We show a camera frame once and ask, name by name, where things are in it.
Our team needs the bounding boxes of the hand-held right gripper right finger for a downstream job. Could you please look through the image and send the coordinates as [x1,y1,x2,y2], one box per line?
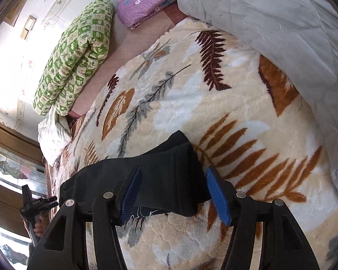
[205,166,321,270]

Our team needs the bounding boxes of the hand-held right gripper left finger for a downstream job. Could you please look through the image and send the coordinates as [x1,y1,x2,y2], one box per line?
[27,165,144,270]

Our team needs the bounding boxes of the black pants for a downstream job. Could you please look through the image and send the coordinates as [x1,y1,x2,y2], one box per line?
[58,130,210,225]

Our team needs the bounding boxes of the person's left hand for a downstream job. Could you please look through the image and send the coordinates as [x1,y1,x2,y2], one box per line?
[33,215,47,238]

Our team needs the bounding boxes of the brown wooden glazed door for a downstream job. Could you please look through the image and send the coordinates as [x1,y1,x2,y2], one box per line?
[0,115,50,259]

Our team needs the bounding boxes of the white pillow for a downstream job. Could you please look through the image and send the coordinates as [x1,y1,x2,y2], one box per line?
[38,108,74,166]

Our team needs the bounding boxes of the cream leaf print blanket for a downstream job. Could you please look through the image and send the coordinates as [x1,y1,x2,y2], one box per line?
[45,17,338,270]

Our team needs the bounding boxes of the pink bed sheet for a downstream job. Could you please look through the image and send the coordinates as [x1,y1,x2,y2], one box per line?
[70,4,203,119]

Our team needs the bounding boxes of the green patterned folded quilt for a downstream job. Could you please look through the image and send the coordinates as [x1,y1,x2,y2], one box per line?
[33,0,116,116]

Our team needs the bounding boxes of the grey quilt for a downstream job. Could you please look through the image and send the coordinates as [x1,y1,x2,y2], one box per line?
[177,0,338,194]

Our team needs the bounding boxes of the purple floral folded quilt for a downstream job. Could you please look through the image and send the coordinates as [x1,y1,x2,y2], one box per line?
[117,0,181,30]

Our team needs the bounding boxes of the small wall frame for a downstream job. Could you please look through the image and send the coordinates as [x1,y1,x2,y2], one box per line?
[20,15,37,40]

